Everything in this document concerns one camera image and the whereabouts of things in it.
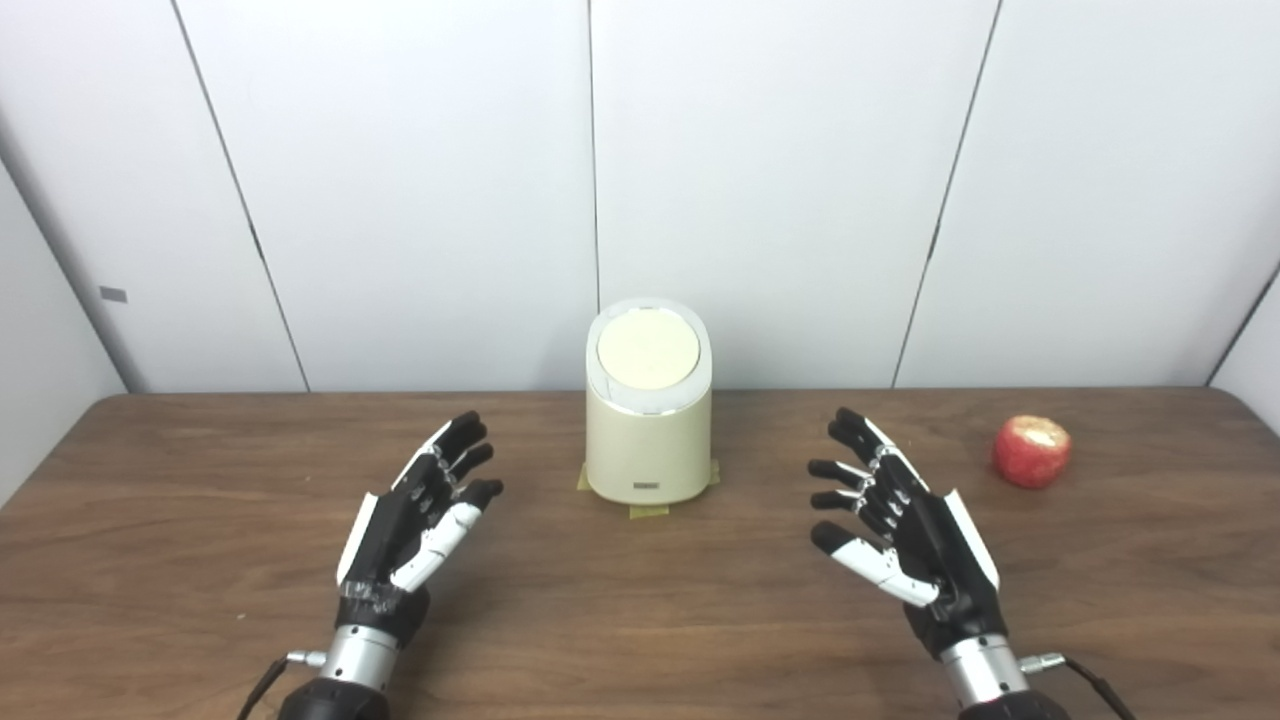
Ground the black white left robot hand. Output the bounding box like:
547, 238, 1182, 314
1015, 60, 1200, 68
335, 410, 504, 641

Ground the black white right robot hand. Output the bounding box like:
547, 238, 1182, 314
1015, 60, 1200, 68
808, 407, 1006, 661

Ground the red apple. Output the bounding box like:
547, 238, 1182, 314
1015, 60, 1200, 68
992, 415, 1072, 490

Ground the cream-colored bin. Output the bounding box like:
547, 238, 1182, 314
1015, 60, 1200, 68
584, 297, 714, 506

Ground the cream round bin lid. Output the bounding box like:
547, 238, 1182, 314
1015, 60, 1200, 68
597, 310, 701, 392

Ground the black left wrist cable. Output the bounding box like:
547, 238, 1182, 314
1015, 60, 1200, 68
237, 650, 329, 720

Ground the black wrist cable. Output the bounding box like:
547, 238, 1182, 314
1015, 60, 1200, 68
1020, 652, 1136, 720
237, 650, 329, 720

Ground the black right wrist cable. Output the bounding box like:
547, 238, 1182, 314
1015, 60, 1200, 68
1020, 652, 1136, 720

